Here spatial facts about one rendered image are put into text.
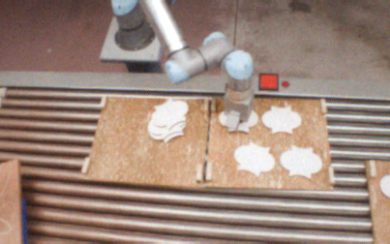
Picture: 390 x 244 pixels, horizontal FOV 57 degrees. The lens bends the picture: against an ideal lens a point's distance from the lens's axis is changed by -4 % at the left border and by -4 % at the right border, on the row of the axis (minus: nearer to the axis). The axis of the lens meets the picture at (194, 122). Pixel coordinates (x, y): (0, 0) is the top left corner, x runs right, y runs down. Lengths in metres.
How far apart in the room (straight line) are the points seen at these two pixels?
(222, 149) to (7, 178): 0.72
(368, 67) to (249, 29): 0.93
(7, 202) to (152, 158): 0.49
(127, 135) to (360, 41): 2.13
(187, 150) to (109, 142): 0.28
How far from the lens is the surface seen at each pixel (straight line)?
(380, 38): 3.11
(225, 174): 1.23
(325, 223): 1.23
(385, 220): 1.27
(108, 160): 1.32
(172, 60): 1.11
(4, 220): 1.27
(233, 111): 1.23
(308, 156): 1.27
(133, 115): 1.39
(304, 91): 1.45
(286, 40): 2.92
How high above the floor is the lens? 2.06
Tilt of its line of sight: 57 degrees down
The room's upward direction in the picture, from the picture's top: 10 degrees counter-clockwise
